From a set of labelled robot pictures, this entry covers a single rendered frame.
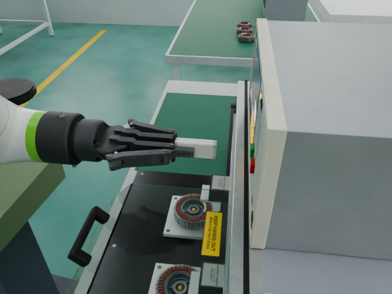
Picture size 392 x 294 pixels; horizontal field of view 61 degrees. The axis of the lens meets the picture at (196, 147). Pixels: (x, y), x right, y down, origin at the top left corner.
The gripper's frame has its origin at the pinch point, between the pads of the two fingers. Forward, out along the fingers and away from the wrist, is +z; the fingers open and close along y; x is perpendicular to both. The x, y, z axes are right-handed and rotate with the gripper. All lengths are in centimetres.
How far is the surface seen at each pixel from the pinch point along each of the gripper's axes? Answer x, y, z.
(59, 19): -114, -469, -273
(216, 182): -25.7, -20.6, 3.2
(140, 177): -41, -37, -23
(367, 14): 3, -81, 50
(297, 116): 13.9, 11.1, 13.1
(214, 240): -11.4, 9.8, 4.5
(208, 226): -11.4, 6.9, 3.1
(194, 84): -43, -115, -14
